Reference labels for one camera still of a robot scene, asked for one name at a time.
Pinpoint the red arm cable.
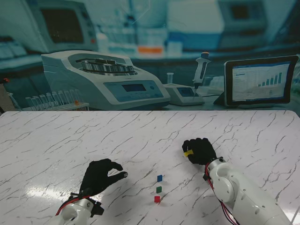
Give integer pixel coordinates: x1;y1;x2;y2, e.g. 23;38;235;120
204;164;240;225
55;195;91;216

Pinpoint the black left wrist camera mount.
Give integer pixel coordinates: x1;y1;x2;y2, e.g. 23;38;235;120
90;200;105;218

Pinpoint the printed laboratory backdrop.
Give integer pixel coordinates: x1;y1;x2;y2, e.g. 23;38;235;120
0;0;300;112

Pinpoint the red left arm cable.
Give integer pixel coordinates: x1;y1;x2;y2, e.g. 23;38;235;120
55;195;91;216

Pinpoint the grey post with orange cap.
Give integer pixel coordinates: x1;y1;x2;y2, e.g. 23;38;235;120
0;78;11;112

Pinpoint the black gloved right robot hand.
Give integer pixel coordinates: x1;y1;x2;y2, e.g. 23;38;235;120
182;137;217;165

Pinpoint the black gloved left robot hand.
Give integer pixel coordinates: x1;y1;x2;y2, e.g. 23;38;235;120
79;158;128;196

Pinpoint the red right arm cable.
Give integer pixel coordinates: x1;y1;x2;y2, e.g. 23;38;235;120
204;164;240;225

